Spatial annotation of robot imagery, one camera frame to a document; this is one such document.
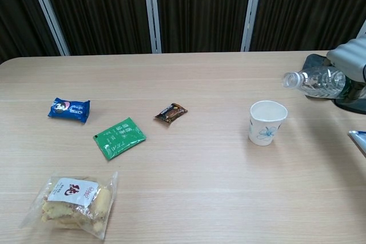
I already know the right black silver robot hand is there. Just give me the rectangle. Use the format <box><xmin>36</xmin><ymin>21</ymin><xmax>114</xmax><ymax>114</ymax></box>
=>
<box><xmin>325</xmin><ymin>38</ymin><xmax>366</xmax><ymax>99</ymax></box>

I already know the transparent plastic water bottle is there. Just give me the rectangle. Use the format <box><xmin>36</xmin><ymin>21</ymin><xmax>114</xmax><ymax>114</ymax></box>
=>
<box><xmin>282</xmin><ymin>66</ymin><xmax>348</xmax><ymax>99</ymax></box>

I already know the white paper cup blue flower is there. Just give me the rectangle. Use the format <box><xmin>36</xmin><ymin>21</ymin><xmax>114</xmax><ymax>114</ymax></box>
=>
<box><xmin>248</xmin><ymin>100</ymin><xmax>288</xmax><ymax>147</ymax></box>

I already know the dark grey cloth mitt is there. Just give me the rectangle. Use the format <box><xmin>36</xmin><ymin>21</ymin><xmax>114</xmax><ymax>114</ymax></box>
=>
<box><xmin>302</xmin><ymin>53</ymin><xmax>366</xmax><ymax>114</ymax></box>

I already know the black folding screen panel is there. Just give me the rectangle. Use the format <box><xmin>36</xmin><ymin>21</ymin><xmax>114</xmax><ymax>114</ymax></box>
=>
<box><xmin>242</xmin><ymin>0</ymin><xmax>366</xmax><ymax>52</ymax></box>
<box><xmin>145</xmin><ymin>0</ymin><xmax>261</xmax><ymax>54</ymax></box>
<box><xmin>28</xmin><ymin>0</ymin><xmax>158</xmax><ymax>56</ymax></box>
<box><xmin>0</xmin><ymin>0</ymin><xmax>62</xmax><ymax>65</ymax></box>

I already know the blue white toothpaste tube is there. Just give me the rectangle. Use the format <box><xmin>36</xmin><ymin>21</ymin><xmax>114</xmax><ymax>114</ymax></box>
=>
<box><xmin>348</xmin><ymin>130</ymin><xmax>366</xmax><ymax>155</ymax></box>

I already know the brown chocolate snack packet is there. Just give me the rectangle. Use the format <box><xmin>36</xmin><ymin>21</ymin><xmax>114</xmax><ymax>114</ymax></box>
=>
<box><xmin>153</xmin><ymin>102</ymin><xmax>188</xmax><ymax>126</ymax></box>

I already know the green sachet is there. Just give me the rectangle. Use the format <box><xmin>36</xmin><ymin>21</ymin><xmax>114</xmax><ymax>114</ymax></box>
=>
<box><xmin>93</xmin><ymin>117</ymin><xmax>147</xmax><ymax>161</ymax></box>

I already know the blue cookie packet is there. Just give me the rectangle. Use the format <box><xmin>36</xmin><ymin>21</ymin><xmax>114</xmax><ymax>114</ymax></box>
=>
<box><xmin>47</xmin><ymin>97</ymin><xmax>91</xmax><ymax>125</ymax></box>

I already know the clear bag of biscuits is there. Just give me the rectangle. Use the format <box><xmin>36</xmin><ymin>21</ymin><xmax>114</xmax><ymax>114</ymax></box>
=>
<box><xmin>18</xmin><ymin>171</ymin><xmax>119</xmax><ymax>241</ymax></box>

